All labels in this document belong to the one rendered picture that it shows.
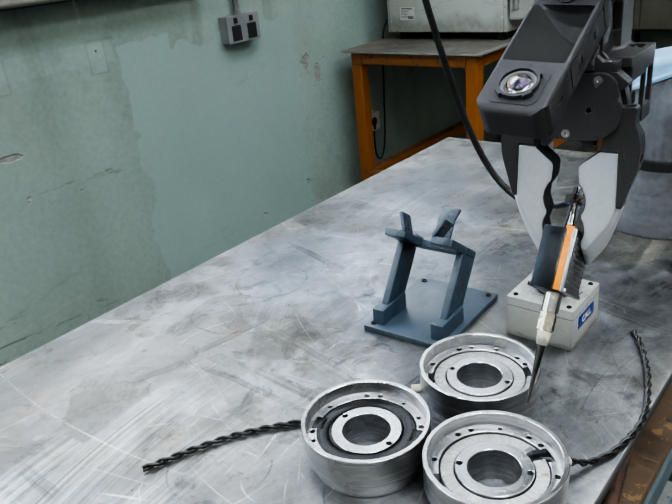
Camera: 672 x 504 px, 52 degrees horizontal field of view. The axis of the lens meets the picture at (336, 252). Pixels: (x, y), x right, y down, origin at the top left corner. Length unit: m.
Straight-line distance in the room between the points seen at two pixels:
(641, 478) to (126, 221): 1.74
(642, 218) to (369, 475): 0.57
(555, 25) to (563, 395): 0.34
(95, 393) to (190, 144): 1.73
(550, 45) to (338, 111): 2.53
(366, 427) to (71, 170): 1.68
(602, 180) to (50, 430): 0.53
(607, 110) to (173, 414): 0.46
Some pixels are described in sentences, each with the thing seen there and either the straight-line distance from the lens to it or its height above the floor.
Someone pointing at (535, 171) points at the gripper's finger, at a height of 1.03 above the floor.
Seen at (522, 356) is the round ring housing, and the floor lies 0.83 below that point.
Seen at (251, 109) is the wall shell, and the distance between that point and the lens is 2.59.
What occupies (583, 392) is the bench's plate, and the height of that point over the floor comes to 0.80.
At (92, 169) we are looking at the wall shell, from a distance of 2.20.
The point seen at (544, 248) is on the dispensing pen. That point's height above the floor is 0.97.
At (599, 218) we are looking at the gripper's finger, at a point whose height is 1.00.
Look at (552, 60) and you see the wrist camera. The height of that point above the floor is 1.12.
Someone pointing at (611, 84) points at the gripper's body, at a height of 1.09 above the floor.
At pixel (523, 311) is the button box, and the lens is 0.73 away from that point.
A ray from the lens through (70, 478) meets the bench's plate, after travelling 0.66.
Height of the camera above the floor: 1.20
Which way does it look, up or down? 25 degrees down
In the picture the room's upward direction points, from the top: 6 degrees counter-clockwise
